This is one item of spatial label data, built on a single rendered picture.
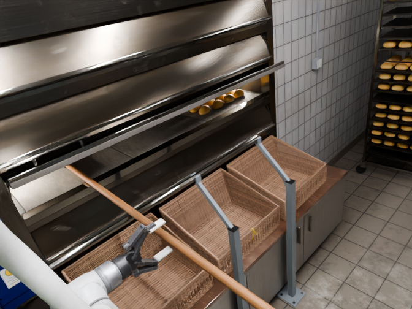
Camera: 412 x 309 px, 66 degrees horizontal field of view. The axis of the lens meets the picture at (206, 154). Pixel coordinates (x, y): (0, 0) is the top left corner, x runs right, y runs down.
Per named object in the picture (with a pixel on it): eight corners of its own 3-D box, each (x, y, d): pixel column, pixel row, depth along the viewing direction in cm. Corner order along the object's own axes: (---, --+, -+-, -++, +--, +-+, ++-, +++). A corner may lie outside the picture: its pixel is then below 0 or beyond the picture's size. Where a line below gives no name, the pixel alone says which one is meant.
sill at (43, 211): (22, 222, 146) (19, 215, 144) (263, 98, 248) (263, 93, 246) (26, 227, 142) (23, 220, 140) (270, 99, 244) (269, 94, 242)
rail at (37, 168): (10, 184, 119) (8, 183, 121) (284, 62, 220) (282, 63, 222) (7, 179, 118) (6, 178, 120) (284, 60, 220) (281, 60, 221)
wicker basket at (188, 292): (76, 307, 168) (58, 270, 155) (160, 244, 201) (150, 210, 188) (126, 372, 136) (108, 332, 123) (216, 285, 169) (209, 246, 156)
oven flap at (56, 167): (13, 190, 120) (3, 183, 135) (285, 66, 221) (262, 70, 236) (10, 184, 119) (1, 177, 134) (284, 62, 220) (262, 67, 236)
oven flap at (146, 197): (46, 262, 152) (26, 226, 147) (271, 125, 254) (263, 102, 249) (48, 264, 148) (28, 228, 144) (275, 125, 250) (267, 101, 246)
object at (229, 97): (152, 103, 261) (151, 96, 258) (195, 86, 288) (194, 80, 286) (203, 116, 220) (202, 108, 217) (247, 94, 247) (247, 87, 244)
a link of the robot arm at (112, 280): (98, 283, 108) (113, 272, 111) (111, 298, 102) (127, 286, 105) (90, 264, 103) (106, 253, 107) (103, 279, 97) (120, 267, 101)
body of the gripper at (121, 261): (107, 255, 106) (130, 240, 112) (114, 273, 110) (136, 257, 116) (118, 267, 101) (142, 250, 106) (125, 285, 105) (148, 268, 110)
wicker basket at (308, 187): (228, 197, 236) (224, 164, 223) (272, 163, 269) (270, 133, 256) (286, 222, 203) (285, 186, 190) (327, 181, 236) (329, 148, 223)
